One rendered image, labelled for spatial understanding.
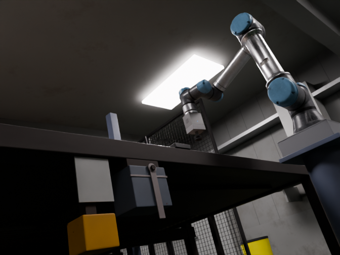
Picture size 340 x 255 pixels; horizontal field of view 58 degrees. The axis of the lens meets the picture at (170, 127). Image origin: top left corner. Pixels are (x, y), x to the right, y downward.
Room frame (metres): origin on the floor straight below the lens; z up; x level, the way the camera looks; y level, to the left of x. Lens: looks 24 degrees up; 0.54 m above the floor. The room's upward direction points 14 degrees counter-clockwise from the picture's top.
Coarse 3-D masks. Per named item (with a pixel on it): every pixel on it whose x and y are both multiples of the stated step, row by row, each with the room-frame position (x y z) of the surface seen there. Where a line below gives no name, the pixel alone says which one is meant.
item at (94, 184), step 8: (80, 160) 0.72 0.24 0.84; (88, 160) 0.74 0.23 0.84; (96, 160) 0.76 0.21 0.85; (104, 160) 0.78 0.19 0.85; (80, 168) 0.72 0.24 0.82; (88, 168) 0.74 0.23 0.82; (96, 168) 0.76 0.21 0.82; (104, 168) 0.77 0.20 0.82; (80, 176) 0.72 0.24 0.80; (88, 176) 0.74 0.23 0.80; (96, 176) 0.75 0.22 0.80; (104, 176) 0.77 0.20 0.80; (80, 184) 0.72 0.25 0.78; (88, 184) 0.73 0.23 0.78; (96, 184) 0.75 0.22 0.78; (104, 184) 0.77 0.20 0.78; (80, 192) 0.72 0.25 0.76; (88, 192) 0.73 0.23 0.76; (96, 192) 0.75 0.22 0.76; (104, 192) 0.77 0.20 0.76; (112, 192) 0.78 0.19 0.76; (80, 200) 0.71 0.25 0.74; (88, 200) 0.73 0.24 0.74; (96, 200) 0.75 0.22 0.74; (104, 200) 0.76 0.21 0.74; (112, 200) 0.78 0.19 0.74
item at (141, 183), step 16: (128, 160) 0.82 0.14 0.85; (144, 160) 0.87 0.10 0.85; (112, 176) 0.86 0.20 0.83; (128, 176) 0.81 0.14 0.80; (144, 176) 0.84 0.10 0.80; (160, 176) 0.89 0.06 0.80; (128, 192) 0.82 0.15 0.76; (144, 192) 0.83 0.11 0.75; (160, 192) 0.88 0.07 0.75; (128, 208) 0.83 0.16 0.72; (144, 208) 0.85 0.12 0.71; (160, 208) 0.86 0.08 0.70
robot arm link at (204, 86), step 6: (198, 84) 1.43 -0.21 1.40; (204, 84) 1.41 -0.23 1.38; (210, 84) 1.46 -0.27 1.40; (192, 90) 1.45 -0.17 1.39; (198, 90) 1.44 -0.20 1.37; (204, 90) 1.43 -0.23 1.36; (210, 90) 1.46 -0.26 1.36; (192, 96) 1.47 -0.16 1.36; (198, 96) 1.47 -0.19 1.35; (204, 96) 1.49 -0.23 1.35; (210, 96) 1.51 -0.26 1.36
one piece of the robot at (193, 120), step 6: (186, 114) 1.50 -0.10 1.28; (192, 114) 1.49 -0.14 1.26; (198, 114) 1.52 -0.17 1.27; (186, 120) 1.51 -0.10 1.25; (192, 120) 1.49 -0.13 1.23; (198, 120) 1.51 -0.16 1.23; (186, 126) 1.52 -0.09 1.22; (192, 126) 1.48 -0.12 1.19; (198, 126) 1.50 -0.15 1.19; (204, 126) 1.53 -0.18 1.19; (192, 132) 1.52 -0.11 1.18; (198, 132) 1.54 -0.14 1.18
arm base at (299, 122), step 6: (306, 108) 1.27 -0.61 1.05; (312, 108) 1.28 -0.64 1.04; (294, 114) 1.30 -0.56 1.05; (300, 114) 1.28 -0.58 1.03; (306, 114) 1.27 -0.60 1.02; (312, 114) 1.27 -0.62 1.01; (318, 114) 1.27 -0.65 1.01; (294, 120) 1.31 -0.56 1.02; (300, 120) 1.28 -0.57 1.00; (306, 120) 1.27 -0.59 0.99; (312, 120) 1.27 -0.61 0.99; (318, 120) 1.26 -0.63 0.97; (294, 126) 1.32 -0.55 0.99; (300, 126) 1.29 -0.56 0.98; (306, 126) 1.27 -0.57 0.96; (294, 132) 1.33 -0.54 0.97
